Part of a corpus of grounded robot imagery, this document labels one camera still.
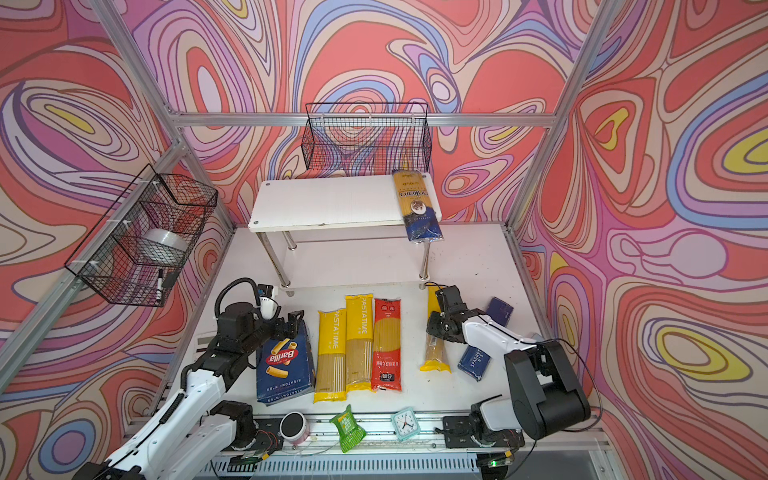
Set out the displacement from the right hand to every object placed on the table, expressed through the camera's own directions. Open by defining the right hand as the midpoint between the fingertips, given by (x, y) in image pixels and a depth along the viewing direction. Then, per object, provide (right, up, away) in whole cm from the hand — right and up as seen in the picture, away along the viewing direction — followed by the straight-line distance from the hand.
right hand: (437, 333), depth 91 cm
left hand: (-43, +9, -8) cm, 44 cm away
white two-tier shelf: (-38, +32, +22) cm, 54 cm away
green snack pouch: (-25, -20, -18) cm, 37 cm away
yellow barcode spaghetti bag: (-1, -3, -7) cm, 8 cm away
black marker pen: (-71, +17, -19) cm, 76 cm away
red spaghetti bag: (-15, -2, -5) cm, 16 cm away
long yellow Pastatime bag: (-24, -1, -5) cm, 24 cm away
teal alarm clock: (-11, -18, -18) cm, 27 cm away
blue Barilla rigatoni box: (-43, -6, -13) cm, 45 cm away
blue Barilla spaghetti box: (+9, -6, -9) cm, 14 cm away
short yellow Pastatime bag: (-32, -5, -7) cm, 33 cm away
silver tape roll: (-70, +28, -18) cm, 78 cm away
